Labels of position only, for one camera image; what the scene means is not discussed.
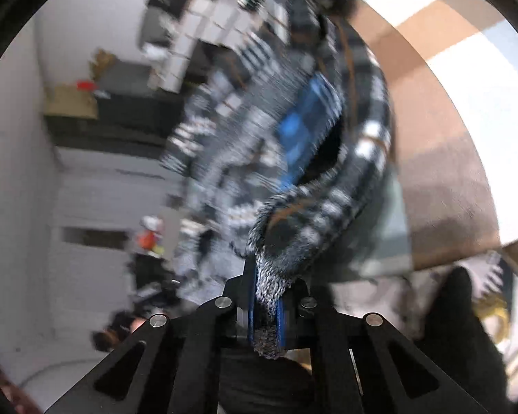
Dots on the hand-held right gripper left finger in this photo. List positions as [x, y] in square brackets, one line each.
[237, 306]

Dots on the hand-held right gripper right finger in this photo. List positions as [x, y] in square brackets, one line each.
[290, 319]

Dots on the plaid fleece jacket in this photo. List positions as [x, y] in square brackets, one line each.
[311, 207]

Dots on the plastic bag with orange fruit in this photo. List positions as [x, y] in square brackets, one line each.
[149, 237]

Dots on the person's black clothing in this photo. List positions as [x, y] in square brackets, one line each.
[457, 332]

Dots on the white curtain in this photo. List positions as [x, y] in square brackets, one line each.
[95, 207]

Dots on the dark tall cabinet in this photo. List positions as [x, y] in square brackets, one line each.
[103, 136]

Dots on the grey refrigerator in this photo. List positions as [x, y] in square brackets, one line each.
[134, 108]

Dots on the bed with checked sheet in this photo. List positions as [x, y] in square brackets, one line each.
[436, 116]

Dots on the red box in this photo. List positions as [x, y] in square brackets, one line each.
[85, 84]

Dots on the open cardboard box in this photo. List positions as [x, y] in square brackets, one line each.
[103, 62]

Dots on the white dressing table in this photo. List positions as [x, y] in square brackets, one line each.
[198, 30]

